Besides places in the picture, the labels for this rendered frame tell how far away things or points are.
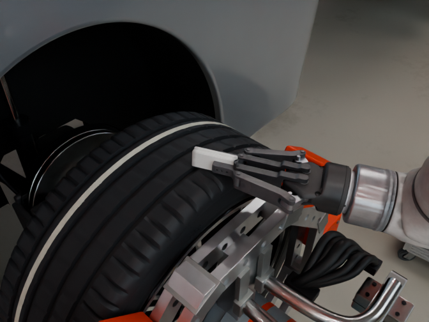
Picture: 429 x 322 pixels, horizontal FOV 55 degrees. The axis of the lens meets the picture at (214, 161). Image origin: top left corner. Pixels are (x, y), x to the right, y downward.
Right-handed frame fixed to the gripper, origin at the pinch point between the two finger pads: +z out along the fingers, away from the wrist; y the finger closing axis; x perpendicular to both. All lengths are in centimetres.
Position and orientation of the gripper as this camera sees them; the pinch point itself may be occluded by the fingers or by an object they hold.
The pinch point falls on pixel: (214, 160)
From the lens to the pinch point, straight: 64.3
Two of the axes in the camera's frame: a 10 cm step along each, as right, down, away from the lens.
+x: 0.6, -7.8, -6.2
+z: -9.6, -2.2, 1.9
